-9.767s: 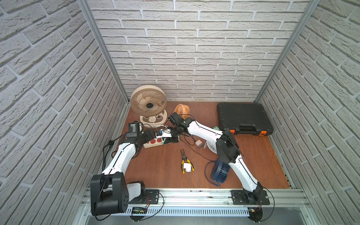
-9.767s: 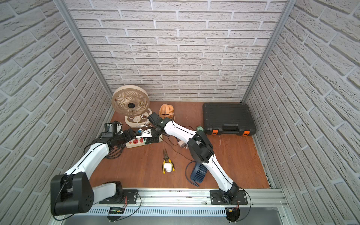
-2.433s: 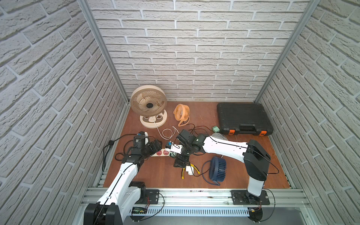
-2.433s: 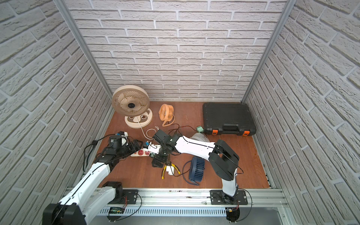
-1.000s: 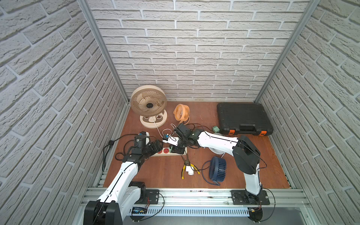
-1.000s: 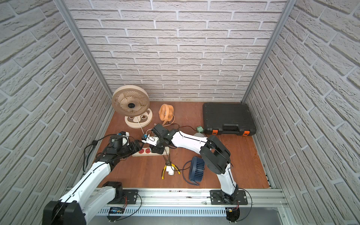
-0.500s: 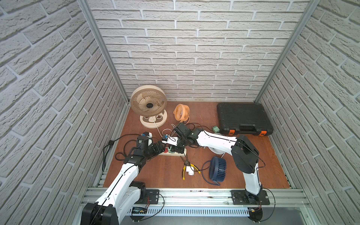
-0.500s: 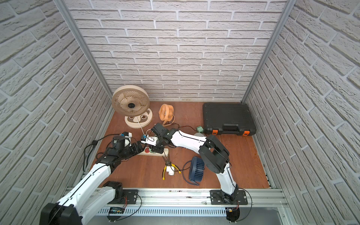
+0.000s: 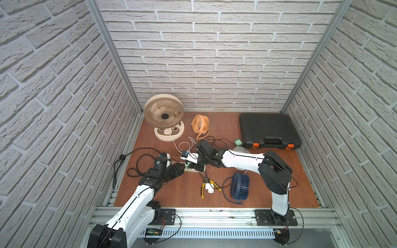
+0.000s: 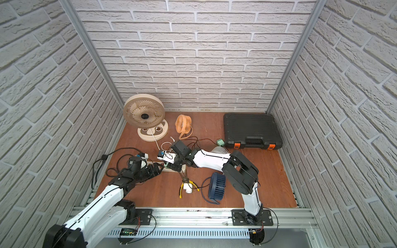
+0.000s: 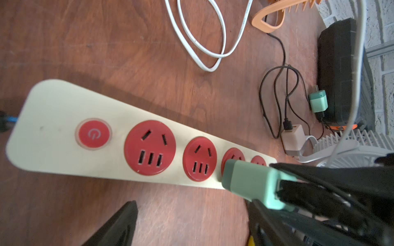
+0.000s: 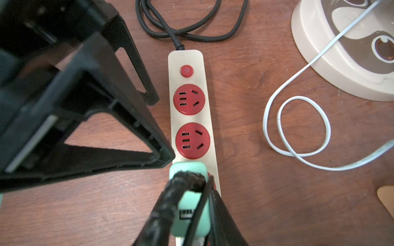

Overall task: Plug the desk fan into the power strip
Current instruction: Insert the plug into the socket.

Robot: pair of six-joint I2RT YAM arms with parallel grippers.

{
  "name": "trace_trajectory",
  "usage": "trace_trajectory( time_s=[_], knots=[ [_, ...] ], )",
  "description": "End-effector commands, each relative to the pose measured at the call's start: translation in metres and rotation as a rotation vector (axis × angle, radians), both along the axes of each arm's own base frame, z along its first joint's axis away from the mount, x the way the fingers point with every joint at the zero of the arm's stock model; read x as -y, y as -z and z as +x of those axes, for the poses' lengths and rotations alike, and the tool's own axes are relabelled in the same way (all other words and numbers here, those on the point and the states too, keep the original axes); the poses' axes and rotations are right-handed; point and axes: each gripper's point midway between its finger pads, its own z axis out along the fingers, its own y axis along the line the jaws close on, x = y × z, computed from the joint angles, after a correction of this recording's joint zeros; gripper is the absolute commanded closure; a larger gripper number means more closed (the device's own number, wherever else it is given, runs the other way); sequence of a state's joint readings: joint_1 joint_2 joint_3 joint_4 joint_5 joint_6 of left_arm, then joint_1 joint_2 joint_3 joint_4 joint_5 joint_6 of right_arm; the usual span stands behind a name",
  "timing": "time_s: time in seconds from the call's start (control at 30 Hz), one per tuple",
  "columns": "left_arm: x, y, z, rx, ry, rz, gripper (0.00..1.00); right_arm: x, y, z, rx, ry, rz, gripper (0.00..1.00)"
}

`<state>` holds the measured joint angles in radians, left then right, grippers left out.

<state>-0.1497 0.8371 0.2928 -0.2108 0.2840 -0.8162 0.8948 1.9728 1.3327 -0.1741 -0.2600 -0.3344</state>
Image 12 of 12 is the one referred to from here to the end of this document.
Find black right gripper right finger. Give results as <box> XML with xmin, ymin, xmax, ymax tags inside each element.
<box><xmin>207</xmin><ymin>182</ymin><xmax>248</xmax><ymax>246</ymax></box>

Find beige power strip red sockets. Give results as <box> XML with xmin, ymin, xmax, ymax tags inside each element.
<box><xmin>168</xmin><ymin>50</ymin><xmax>221</xmax><ymax>191</ymax></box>

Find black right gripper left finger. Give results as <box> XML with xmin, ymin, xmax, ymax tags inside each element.
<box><xmin>133</xmin><ymin>171</ymin><xmax>206</xmax><ymax>246</ymax></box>

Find green plug adapter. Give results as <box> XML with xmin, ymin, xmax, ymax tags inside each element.
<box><xmin>169</xmin><ymin>162</ymin><xmax>211</xmax><ymax>238</ymax></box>

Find black power strip cord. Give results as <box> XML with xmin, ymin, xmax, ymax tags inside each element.
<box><xmin>135</xmin><ymin>0</ymin><xmax>249</xmax><ymax>51</ymax></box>

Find white fan cable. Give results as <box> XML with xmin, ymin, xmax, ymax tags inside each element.
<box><xmin>262</xmin><ymin>0</ymin><xmax>394</xmax><ymax>172</ymax></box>

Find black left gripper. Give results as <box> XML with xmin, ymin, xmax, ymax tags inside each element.
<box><xmin>1</xmin><ymin>1</ymin><xmax>175</xmax><ymax>193</ymax></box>

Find large beige desk fan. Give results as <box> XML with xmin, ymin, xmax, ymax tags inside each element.
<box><xmin>291</xmin><ymin>0</ymin><xmax>394</xmax><ymax>101</ymax></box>

